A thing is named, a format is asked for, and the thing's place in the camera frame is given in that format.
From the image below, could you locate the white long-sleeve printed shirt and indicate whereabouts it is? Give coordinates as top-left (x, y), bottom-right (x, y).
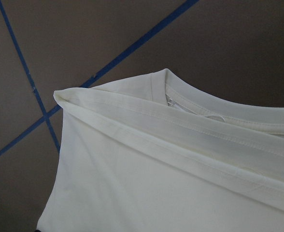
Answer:
top-left (37, 69), bottom-right (284, 232)

